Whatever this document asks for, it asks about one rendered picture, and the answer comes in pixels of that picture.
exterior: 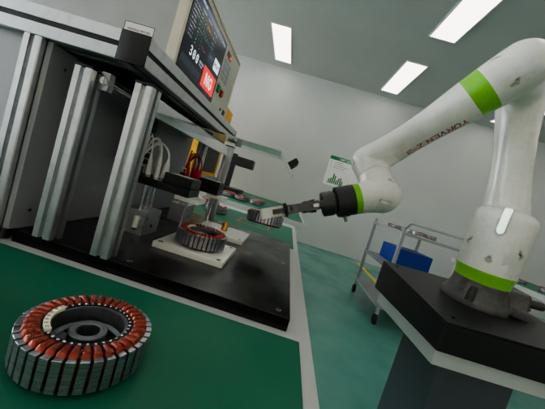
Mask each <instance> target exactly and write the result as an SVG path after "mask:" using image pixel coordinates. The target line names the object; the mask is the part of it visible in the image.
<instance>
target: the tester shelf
mask: <svg viewBox="0 0 545 409"><path fill-rule="evenodd" d="M0 27H2V28H7V29H10V30H13V31H16V32H21V33H24V32H28V33H31V34H32V35H33V36H35V35H37V36H40V37H44V38H45V39H46V40H47V41H51V42H53V43H55V44H57V45H59V46H61V47H62V48H63V49H65V50H67V51H68V52H70V53H71V54H73V55H75V56H76V57H77V58H79V59H81V60H83V61H84V62H86V63H87V64H89V65H90V66H92V67H95V68H96V69H97V70H99V71H101V72H103V71H105V72H108V73H111V74H112V75H114V76H116V79H115V81H116V82H118V83H119V84H121V85H122V86H124V87H125V88H128V89H129V90H131V91H132V92H133V90H134V87H135V80H140V81H143V82H146V83H149V84H154V85H155V86H156V87H158V88H159V89H160V90H161V91H162V94H161V99H160V100H161V101H163V102H164V103H165V104H166V105H168V106H170V107H171V108H173V109H174V110H176V111H177V112H179V113H180V114H181V115H182V116H184V117H185V118H187V119H189V120H190V121H191V122H193V123H194V124H196V125H200V126H202V127H207V128H210V129H213V130H215V131H220V132H223V133H226V134H229V135H232V136H236V133H237V132H236V131H235V130H234V129H233V127H232V126H231V125H230V124H229V123H228V122H227V121H226V120H225V118H224V117H223V116H222V115H221V114H220V113H219V112H218V111H217V109H216V108H215V107H214V106H213V105H212V104H211V103H210V102H209V100H208V99H207V98H206V97H205V96H204V95H203V94H202V92H201V91H200V90H199V89H198V88H197V87H196V86H195V85H194V84H193V83H192V82H191V81H190V80H189V79H188V78H187V77H186V75H185V74H184V73H183V72H182V71H181V70H180V69H179V68H178V66H177V65H176V64H175V63H174V62H173V61H172V60H171V59H170V57H169V56H168V55H167V54H166V53H165V52H164V51H163V50H162V48H161V47H160V46H159V45H158V44H157V43H156V42H155V41H154V40H153V39H152V37H151V36H148V35H144V34H142V33H138V32H133V31H131V30H127V29H125V28H119V27H115V26H113V25H110V24H105V23H102V22H99V21H95V20H93V19H88V18H85V17H82V16H79V15H74V14H71V13H68V12H65V11H60V10H57V9H54V8H52V7H48V6H43V5H41V4H37V3H34V2H29V1H27V0H0Z"/></svg>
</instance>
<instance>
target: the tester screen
mask: <svg viewBox="0 0 545 409"><path fill-rule="evenodd" d="M191 43H192V45H193V46H194V47H195V49H196V51H197V52H198V54H199V55H200V59H199V61H198V65H197V66H196V64H195V63H194V61H193V60H192V59H191V57H190V56H189V54H188V51H189V49H190V45H191ZM225 47H226V45H225V42H224V41H223V38H222V36H221V34H220V31H219V29H218V27H217V24H216V22H215V20H214V18H213V16H212V13H211V11H210V9H209V7H208V4H207V2H206V0H194V2H193V5H192V8H191V13H190V16H189V20H188V23H187V28H186V31H185V34H184V38H183V40H182V45H181V49H180V52H179V55H178V60H177V62H178V64H179V65H180V66H181V67H182V68H183V69H184V71H185V72H186V73H187V74H188V75H189V76H190V77H191V78H192V79H193V80H194V81H195V82H196V84H197V85H198V86H199V87H200V88H201V89H202V91H203V92H204V93H205V94H206V95H207V96H208V98H209V99H210V100H211V97H210V96H209V95H208V94H207V93H206V92H205V91H204V89H203V88H202V87H201V86H200V80H201V76H202V74H203V70H204V65H206V66H207V68H208V69H209V70H210V72H211V73H212V75H213V77H214V78H215V80H216V81H217V75H216V73H215V72H214V70H213V69H212V67H211V66H210V64H209V63H208V60H207V57H208V52H209V49H210V48H211V50H212V52H213V53H214V55H215V57H216V59H217V61H218V62H219V64H220V67H221V62H222V59H223V56H224V52H225ZM181 51H182V52H183V53H184V54H185V55H186V56H187V58H188V59H189V60H190V62H191V63H192V64H193V66H194V67H195V69H196V70H197V71H198V72H199V73H200V78H199V80H197V79H196V78H195V77H194V75H193V74H192V73H191V72H190V70H189V69H188V68H187V67H186V65H185V64H184V63H183V62H182V60H181V59H180V58H179V57H180V54H181Z"/></svg>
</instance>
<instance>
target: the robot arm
mask: <svg viewBox="0 0 545 409"><path fill-rule="evenodd" d="M493 111H495V128H494V140H493V150H492V156H491V167H490V172H489V177H488V181H487V188H486V192H485V196H484V199H483V205H482V206H481V207H479V208H477V209H476V210H475V212H474V216H473V217H472V220H471V222H470V225H469V228H468V230H467V232H466V236H465V238H464V240H463V243H462V245H461V248H460V251H459V253H458V255H457V259H456V266H455V270H454V271H453V274H452V275H451V276H450V278H449V279H448V280H446V281H445V282H443V283H442V285H441V288H440V289H441V290H442V291H443V292H444V293H445V294H446V295H448V296H449V297H451V298H452V299H455V300H456V301H457V302H459V303H461V304H464V305H465V306H467V307H469V308H473V309H474V310H477V311H479V312H482V313H485V314H487V315H490V316H495V317H499V318H508V317H509V316H513V317H515V318H517V319H518V320H521V321H525V322H529V321H530V319H531V317H532V316H531V314H529V312H530V311H531V309H534V310H538V311H540V312H543V311H545V304H543V303H540V302H537V301H534V300H532V298H531V296H530V295H528V294H526V293H524V292H522V291H520V290H518V289H517V288H515V287H514V286H515V285H516V284H517V282H518V280H519V277H520V276H521V272H522V270H523V269H524V266H525V264H526V261H527V259H528V256H529V254H530V251H531V249H532V247H533V245H534V242H535V240H536V238H537V235H538V233H539V230H540V224H539V222H538V220H537V219H535V218H534V217H531V200H532V183H533V174H534V161H535V155H536V150H537V145H538V141H539V134H540V130H541V126H542V123H543V117H544V114H545V40H544V39H541V38H528V39H524V40H521V41H518V42H516V43H514V44H512V45H510V46H509V47H508V48H506V49H505V50H503V51H501V52H500V53H498V54H497V55H496V56H495V57H493V58H491V59H490V60H488V61H487V62H485V63H484V64H483V65H482V66H481V67H479V68H477V69H476V70H475V71H473V72H472V73H470V74H469V75H468V76H467V77H465V78H464V79H463V80H461V81H460V82H458V83H457V84H456V85H454V86H453V87H452V88H450V89H449V90H448V91H447V92H446V93H444V94H443V95H442V96H441V97H439V98H438V99H437V100H435V101H434V102H433V103H431V104H430V105H429V106H428V107H427V108H425V109H424V110H422V111H421V112H419V113H418V114H416V115H415V116H414V117H413V118H411V119H409V120H408V121H406V122H405V123H403V124H402V125H401V126H399V127H397V128H395V129H394V130H392V131H391V132H389V133H388V134H386V135H385V136H382V137H381V138H379V139H378V140H375V141H373V142H372V143H370V144H368V145H366V146H364V147H362V148H360V149H359V150H357V151H356V152H355V154H354V155H353V157H352V160H351V166H352V170H353V172H354V174H355V176H356V178H357V180H358V183H356V184H350V185H345V186H342V185H341V184H340V183H339V185H338V187H334V188H333V191H332V192H331V191H327V192H321V193H320V201H318V200H316V201H315V199H314V200H309V201H303V202H302V203H300V204H290V205H286V203H284V204H283V205H280V206H275V207H270V208H265V209H260V217H261V219H266V218H271V217H281V216H286V217H288V215H289V214H291V213H301V212H302V213H315V212H316V210H318V209H321V210H322V214H323V215H324V216H325V217H327V216H332V215H335V214H336V215H337V216H338V217H343V218H344V220H345V222H348V221H347V217H349V216H350V215H355V214H360V213H387V212H390V211H392V210H394V209H395V208H396V207H397V206H398V205H399V203H400V201H401V189H400V187H399V185H398V183H397V181H396V179H395V178H394V177H393V174H392V173H391V171H390V167H391V166H393V165H395V164H396V163H398V162H399V161H402V160H403V159H405V158H406V157H408V156H409V155H411V154H412V153H415V152H416V151H418V150H420V149H421V148H423V147H425V146H427V145H428V144H430V143H432V142H434V141H436V140H438V139H439V138H441V137H443V136H446V135H447V134H449V133H451V132H453V131H456V130H457V129H459V128H461V127H464V126H466V125H468V124H470V123H472V122H474V121H477V120H479V119H481V118H482V117H483V116H485V115H487V114H490V113H491V112H493Z"/></svg>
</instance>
